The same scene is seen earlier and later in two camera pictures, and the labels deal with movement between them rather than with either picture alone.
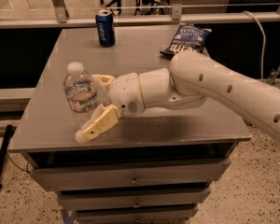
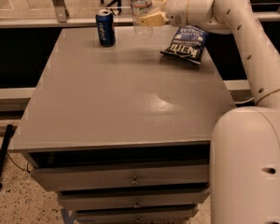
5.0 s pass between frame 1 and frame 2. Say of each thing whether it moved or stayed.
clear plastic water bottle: moved
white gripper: moved
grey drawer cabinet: stayed
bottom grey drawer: stayed
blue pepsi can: stayed
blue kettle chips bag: stayed
